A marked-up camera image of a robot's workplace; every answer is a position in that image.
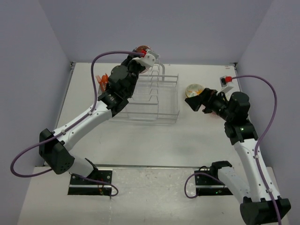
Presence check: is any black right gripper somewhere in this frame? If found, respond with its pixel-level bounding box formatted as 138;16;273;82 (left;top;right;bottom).
186;88;234;121

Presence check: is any white floral bowl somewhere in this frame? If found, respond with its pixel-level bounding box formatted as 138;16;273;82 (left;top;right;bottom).
185;83;204;98

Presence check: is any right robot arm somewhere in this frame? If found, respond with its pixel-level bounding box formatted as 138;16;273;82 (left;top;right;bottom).
185;88;291;225

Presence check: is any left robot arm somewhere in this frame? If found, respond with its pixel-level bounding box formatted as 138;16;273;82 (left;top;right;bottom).
39;53;155;184

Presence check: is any orange plastic spoon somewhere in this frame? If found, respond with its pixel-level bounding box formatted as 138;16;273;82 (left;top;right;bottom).
101;75;106;91

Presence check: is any orange plastic fork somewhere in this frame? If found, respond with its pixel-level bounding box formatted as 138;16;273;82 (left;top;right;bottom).
96;75;102;84

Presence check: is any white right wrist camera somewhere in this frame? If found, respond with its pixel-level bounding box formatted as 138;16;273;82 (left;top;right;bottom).
218;76;234;94

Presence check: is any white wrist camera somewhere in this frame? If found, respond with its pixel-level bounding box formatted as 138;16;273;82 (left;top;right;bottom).
218;76;234;94
132;50;159;68

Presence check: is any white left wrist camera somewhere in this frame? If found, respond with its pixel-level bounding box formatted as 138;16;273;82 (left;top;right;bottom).
132;50;159;68

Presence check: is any white wire dish rack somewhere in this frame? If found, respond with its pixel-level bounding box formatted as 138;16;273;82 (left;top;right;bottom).
112;58;179;124

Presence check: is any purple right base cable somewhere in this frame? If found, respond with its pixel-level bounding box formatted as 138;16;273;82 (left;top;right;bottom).
184;172;227;199

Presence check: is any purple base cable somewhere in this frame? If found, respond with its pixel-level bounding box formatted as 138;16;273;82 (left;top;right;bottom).
184;172;227;199
72;173;119;196

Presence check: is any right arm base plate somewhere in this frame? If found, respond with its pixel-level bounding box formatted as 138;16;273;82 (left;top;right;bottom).
195;175;233;196

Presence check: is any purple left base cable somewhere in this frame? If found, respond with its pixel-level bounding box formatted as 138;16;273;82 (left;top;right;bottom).
72;173;119;196

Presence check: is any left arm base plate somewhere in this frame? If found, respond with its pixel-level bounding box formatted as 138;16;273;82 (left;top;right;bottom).
67;170;113;196

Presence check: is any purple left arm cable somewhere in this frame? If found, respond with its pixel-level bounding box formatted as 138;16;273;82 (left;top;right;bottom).
10;50;147;178

